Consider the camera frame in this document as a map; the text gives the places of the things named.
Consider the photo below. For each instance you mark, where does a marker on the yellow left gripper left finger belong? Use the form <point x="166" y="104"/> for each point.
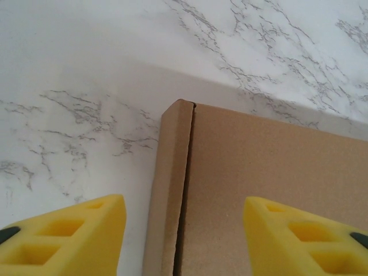
<point x="86" y="244"/>

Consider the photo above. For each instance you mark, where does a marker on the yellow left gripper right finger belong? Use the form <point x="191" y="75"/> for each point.
<point x="276" y="253"/>

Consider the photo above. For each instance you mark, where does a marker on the brown cardboard box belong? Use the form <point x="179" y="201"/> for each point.
<point x="244" y="161"/>

